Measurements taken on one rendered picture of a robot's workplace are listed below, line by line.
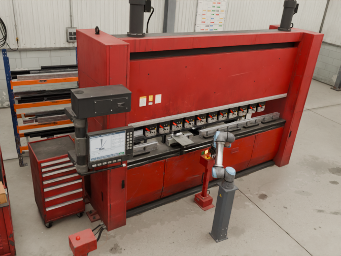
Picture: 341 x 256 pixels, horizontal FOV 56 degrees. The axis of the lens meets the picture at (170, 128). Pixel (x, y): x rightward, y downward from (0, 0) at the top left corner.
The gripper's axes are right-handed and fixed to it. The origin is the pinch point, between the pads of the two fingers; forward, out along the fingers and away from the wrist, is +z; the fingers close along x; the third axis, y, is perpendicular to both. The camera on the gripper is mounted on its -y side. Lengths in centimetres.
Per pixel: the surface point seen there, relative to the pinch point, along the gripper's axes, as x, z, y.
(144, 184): 90, 29, 24
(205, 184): 7.8, 38.1, -3.8
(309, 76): -196, -90, 15
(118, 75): 133, -124, 28
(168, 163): 56, 7, 24
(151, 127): 78, -45, 40
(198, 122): 4, -38, 37
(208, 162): 14.1, -2.2, -6.4
